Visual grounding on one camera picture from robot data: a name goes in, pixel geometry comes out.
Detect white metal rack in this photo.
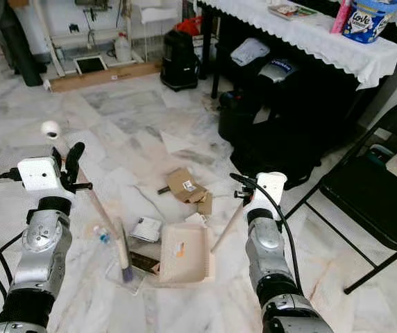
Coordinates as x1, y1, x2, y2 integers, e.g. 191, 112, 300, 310
28, 0, 182, 77

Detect small clear plastic bottle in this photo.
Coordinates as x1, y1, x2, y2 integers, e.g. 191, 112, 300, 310
91, 225, 115, 247

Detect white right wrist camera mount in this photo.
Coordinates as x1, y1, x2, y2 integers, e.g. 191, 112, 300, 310
249, 172, 287, 217

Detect blue printed tub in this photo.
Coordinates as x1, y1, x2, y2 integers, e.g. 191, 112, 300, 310
341, 0, 397, 44

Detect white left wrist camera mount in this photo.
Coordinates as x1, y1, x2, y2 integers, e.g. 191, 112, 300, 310
17, 157, 63, 193

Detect brown cardboard piece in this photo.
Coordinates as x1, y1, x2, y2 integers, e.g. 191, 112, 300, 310
165, 168, 214, 216

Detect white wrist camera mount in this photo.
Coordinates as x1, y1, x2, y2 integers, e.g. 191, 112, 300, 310
249, 172, 287, 217
17, 157, 63, 193

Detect white plastic bag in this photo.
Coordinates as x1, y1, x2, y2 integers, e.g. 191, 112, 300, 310
230, 37, 270, 67

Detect beige dustpan with long handle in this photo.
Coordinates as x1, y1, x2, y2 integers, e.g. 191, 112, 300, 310
159, 201, 246, 286

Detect dark brown wrapper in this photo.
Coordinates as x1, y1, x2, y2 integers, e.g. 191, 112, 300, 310
130, 251, 162, 273

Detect black folding chair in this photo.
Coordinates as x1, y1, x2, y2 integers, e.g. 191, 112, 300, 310
285, 97, 397, 296

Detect white framed tablet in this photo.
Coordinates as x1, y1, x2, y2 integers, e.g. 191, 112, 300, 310
74, 55, 108, 76

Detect black cylinder roll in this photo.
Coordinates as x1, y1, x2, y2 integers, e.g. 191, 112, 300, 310
0, 0, 47, 87

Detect white and teal box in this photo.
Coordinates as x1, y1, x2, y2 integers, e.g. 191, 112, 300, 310
369, 144, 397, 188

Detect pink bottle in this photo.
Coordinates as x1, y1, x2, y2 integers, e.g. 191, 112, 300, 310
330, 0, 353, 34

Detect white paper scrap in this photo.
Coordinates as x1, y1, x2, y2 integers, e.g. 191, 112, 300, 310
185, 212, 210, 227

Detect colourful flat book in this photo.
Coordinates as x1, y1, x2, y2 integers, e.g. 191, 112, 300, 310
268, 3, 319, 21

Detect black luggage bags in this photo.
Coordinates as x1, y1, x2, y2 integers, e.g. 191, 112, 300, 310
218, 42, 376, 189

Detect black vacuum cleaner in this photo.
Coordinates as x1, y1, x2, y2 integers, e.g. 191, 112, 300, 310
160, 29, 201, 92

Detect red plastic bag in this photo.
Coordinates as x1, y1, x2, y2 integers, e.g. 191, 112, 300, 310
174, 17, 203, 37

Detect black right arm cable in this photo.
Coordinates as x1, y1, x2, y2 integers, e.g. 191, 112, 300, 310
230, 172, 300, 292

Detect table with white lace cloth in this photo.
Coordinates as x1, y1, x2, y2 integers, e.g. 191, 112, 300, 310
197, 0, 397, 89

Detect clear plastic tray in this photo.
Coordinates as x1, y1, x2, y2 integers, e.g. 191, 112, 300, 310
105, 260, 147, 296

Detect wooden handled broom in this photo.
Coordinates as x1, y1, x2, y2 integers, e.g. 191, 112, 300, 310
41, 121, 135, 284

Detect long wooden plank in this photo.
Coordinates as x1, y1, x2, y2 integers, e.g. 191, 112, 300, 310
46, 61, 163, 93

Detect white plastic jug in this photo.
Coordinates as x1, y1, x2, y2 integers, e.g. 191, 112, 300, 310
114, 32, 132, 63

